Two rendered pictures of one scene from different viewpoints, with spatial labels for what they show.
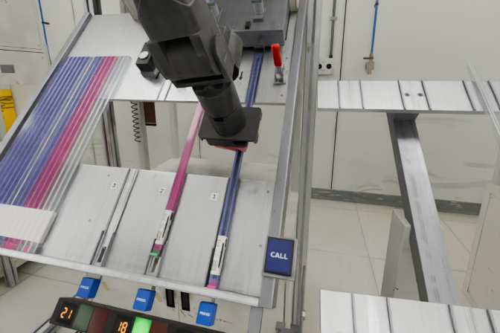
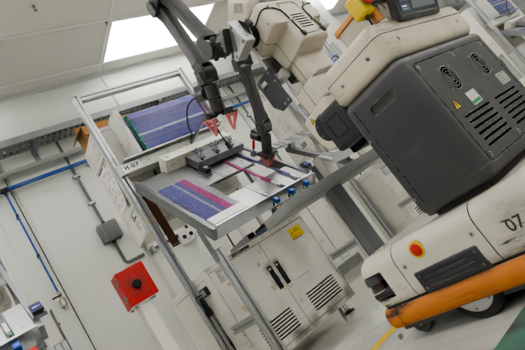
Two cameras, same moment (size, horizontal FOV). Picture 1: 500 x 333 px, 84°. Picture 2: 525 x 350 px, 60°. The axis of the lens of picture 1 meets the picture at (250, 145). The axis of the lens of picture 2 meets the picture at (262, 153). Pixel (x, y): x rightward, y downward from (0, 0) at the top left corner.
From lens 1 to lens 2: 236 cm
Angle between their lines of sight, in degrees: 58
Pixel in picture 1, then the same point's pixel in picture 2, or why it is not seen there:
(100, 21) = (148, 181)
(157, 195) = (262, 183)
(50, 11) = not seen: outside the picture
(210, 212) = (280, 176)
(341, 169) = not seen: hidden behind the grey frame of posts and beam
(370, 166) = not seen: hidden behind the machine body
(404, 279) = (328, 169)
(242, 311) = (308, 259)
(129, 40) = (178, 176)
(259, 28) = (236, 145)
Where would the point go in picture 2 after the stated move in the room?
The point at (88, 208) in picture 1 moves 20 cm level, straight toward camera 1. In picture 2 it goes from (248, 196) to (280, 173)
